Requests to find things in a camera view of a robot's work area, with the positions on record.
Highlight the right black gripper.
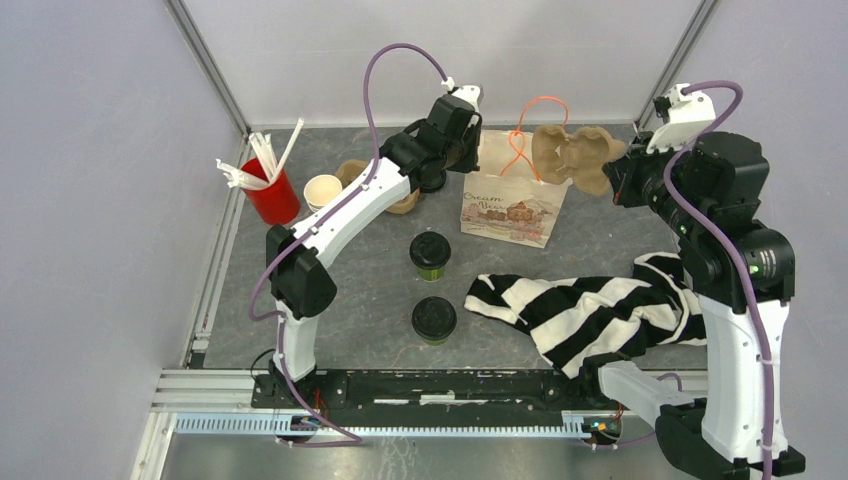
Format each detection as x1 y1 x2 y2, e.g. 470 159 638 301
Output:
606 128 707 237

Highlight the brown paper bag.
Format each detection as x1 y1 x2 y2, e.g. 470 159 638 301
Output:
460 96 573 248

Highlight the black coffee lid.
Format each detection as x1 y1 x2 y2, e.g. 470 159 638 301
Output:
411 296 457 334
409 231 452 270

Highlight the green paper coffee cup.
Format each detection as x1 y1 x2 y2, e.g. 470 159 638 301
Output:
418 332 451 346

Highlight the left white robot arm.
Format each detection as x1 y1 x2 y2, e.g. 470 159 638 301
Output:
263 85 483 408

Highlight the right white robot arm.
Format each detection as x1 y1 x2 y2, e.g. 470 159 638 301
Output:
577 132 806 479

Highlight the stack of black lids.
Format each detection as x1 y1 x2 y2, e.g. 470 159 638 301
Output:
419 170 447 194

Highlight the brown cardboard cup carrier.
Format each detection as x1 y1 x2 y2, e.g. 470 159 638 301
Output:
334 159 423 217

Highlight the stack of paper cups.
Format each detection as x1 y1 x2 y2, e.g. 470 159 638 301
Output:
303 174 343 212

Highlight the black white striped cloth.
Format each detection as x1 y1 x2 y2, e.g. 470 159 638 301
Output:
464 252 707 379

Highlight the red plastic cup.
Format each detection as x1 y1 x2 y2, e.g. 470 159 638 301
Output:
243 170 301 225

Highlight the white wrapped straws bundle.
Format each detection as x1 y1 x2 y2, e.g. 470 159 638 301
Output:
216 118 305 191

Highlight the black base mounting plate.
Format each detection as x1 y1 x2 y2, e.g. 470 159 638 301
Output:
251 369 624 429

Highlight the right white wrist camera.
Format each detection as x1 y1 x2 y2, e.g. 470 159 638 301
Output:
646 83 716 154

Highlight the aluminium frame rail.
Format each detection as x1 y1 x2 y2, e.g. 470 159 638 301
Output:
131 368 694 479

